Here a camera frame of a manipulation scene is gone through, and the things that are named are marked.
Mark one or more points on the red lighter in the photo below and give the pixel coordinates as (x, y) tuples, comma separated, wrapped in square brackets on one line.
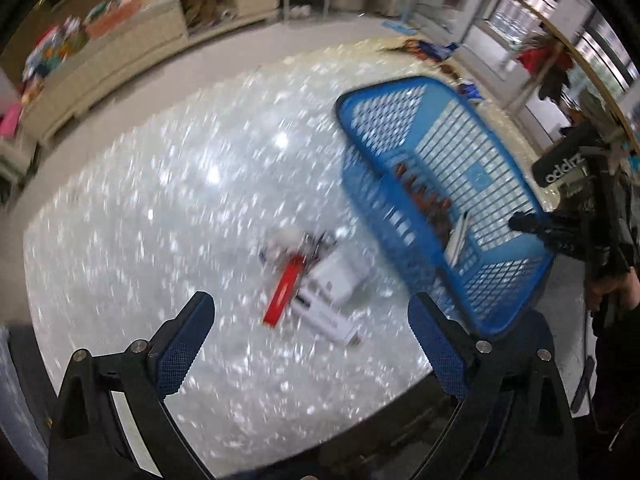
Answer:
[(285, 290)]

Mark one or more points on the cream tv cabinet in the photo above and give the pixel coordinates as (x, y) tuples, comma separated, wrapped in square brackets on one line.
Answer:
[(158, 31)]

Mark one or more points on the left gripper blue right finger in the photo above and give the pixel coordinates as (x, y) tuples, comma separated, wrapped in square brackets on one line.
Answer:
[(512, 420)]

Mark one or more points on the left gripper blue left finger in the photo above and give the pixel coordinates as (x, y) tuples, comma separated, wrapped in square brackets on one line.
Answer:
[(88, 440)]

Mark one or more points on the blue plastic mesh basket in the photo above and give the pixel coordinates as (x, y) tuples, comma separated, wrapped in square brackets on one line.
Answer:
[(437, 188)]

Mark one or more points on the blue striped cloth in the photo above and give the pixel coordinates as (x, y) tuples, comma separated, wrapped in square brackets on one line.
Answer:
[(436, 52)]

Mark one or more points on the white charger adapter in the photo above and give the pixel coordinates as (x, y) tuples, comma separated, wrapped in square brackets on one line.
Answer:
[(338, 276)]

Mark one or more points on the black adidas sleeve cylinder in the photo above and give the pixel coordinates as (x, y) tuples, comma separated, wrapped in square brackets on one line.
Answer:
[(566, 155)]

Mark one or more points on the brown antler-shaped comb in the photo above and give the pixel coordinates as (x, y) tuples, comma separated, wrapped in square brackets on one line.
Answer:
[(433, 208)]

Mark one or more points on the red handled scissors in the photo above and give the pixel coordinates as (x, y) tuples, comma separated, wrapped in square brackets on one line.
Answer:
[(409, 46)]

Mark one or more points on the white remote control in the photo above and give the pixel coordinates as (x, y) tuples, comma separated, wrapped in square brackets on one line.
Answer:
[(457, 239)]

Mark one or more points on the white power bank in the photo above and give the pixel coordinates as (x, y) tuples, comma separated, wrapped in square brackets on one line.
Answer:
[(314, 308)]

